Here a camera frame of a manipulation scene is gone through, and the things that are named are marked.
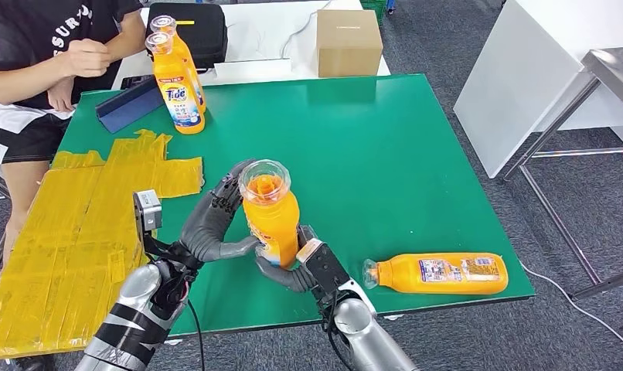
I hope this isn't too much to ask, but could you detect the green crate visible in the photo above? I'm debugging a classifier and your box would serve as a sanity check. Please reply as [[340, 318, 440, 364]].
[[359, 0, 390, 24]]

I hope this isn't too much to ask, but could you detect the blue tablet cover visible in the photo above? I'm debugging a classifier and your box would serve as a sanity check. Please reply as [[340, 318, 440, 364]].
[[95, 77, 165, 134]]

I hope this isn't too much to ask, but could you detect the grey cable on white table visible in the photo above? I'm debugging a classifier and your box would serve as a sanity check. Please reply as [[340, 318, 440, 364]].
[[281, 0, 334, 59]]

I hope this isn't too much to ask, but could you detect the yellow taped cardboard mat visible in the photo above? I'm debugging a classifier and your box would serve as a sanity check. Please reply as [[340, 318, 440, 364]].
[[0, 129, 205, 359]]

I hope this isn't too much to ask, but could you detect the steel table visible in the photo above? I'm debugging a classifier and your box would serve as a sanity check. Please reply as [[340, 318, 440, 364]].
[[502, 47, 623, 302]]

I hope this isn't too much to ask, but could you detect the brown cardboard box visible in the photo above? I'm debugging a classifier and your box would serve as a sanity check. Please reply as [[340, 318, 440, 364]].
[[316, 9, 383, 79]]

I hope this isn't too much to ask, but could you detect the orange detergent bottle clear cap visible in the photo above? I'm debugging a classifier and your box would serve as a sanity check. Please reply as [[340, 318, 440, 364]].
[[145, 31, 206, 136], [238, 158, 301, 271], [149, 15, 208, 114], [363, 252, 509, 296]]

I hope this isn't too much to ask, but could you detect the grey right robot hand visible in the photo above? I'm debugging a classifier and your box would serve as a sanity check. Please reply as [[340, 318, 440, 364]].
[[254, 225, 318, 294]]

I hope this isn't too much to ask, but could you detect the person's right hand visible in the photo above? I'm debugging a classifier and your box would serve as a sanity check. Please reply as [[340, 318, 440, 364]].
[[60, 38, 113, 78]]

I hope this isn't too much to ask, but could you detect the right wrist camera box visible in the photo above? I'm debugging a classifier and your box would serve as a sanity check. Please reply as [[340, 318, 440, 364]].
[[296, 239, 351, 303]]

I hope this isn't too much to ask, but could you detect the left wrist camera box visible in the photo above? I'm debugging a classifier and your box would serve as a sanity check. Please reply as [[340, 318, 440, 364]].
[[132, 189, 163, 233]]

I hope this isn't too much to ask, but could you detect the person's left hand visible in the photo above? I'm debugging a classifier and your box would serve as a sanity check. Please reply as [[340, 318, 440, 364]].
[[47, 77, 76, 113]]

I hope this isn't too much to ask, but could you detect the white table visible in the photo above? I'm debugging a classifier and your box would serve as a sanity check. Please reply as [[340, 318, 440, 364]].
[[111, 0, 392, 92]]

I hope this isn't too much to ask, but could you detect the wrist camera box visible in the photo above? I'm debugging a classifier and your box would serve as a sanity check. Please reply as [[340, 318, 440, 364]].
[[132, 189, 163, 233], [296, 239, 351, 303]]

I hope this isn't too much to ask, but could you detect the person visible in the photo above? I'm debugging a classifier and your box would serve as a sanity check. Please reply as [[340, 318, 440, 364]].
[[0, 0, 148, 371]]

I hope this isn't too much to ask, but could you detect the person's hand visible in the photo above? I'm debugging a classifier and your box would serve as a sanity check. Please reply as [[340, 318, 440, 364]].
[[60, 38, 113, 78], [47, 77, 76, 113]]

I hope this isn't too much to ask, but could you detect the white floor cable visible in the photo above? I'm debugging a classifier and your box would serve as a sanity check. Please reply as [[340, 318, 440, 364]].
[[520, 262, 623, 353]]

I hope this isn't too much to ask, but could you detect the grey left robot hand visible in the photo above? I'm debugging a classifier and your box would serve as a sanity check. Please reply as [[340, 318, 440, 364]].
[[179, 158, 261, 263]]

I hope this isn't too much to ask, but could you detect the black zip case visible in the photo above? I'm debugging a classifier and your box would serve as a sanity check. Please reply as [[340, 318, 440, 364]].
[[146, 2, 229, 70]]

